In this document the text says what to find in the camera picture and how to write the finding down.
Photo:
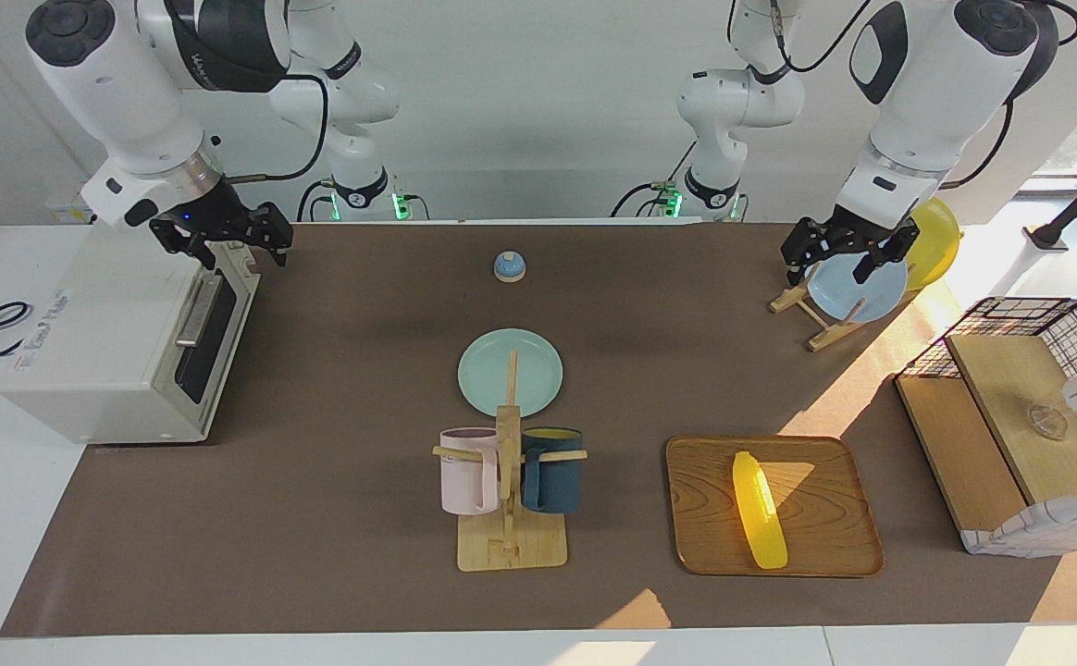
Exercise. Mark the small clear glass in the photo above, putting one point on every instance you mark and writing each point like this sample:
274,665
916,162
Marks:
1047,422

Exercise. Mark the white wall socket strip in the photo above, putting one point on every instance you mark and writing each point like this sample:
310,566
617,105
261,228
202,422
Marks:
68,214

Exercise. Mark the yellow corn cob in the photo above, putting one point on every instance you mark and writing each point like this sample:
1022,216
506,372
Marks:
759,509

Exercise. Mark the wooden mug rack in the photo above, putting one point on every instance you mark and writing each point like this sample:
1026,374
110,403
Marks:
509,546

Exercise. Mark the toaster oven door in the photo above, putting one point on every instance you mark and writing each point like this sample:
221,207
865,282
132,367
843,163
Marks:
215,342

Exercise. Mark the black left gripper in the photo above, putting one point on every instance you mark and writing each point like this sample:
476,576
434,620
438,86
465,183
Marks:
853,236

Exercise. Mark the wooden plate rack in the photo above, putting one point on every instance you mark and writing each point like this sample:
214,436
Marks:
830,333

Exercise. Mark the wooden tray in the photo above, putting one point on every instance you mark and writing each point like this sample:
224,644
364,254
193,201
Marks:
825,518

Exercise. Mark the blue call bell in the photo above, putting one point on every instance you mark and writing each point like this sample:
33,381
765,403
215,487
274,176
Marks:
509,268

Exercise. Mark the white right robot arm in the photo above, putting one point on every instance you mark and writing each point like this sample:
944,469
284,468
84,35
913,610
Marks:
122,92

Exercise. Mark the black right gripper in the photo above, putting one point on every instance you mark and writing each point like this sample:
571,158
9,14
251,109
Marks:
210,213

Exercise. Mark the pink mug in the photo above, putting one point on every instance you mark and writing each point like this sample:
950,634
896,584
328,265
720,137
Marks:
464,481

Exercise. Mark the light green plate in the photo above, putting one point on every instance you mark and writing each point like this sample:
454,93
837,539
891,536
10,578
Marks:
483,375

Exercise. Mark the white toaster oven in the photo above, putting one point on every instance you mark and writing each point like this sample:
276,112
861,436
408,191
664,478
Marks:
94,342

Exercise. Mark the dark blue mug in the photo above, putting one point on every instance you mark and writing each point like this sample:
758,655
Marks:
557,481

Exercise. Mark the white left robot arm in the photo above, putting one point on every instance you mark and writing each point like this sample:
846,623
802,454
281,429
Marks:
927,83

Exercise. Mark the brown table mat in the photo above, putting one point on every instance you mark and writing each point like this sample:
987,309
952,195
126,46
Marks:
363,370

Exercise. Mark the yellow plate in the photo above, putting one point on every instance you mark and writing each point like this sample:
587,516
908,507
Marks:
936,250

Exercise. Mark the light blue plate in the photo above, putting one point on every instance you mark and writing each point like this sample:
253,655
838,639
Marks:
848,296

